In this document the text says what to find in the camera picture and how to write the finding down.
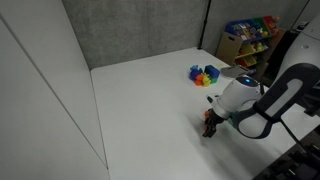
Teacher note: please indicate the small blue block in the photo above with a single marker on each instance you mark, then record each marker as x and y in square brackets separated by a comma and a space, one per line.
[194, 72]

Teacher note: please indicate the large blue block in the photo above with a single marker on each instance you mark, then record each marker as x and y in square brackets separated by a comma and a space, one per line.
[212, 71]

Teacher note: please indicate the orange block in pile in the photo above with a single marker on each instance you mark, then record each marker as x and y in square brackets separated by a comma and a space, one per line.
[199, 80]

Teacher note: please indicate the wooden toy shelf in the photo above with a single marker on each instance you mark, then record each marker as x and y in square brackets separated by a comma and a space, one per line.
[250, 43]

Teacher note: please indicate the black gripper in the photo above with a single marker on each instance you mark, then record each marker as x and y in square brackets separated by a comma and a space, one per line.
[211, 123]

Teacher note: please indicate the black vertical pole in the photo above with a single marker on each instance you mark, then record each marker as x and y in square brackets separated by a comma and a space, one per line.
[199, 46]

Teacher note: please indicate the small orange block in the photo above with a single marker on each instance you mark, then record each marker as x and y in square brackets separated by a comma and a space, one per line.
[206, 114]

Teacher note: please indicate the yellow block in pile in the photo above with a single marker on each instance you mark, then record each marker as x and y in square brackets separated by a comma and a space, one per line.
[206, 81]

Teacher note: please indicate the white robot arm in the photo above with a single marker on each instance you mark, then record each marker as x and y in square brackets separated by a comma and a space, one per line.
[252, 111]

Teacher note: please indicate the green block in pile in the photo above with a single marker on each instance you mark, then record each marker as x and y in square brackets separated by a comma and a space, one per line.
[214, 80]

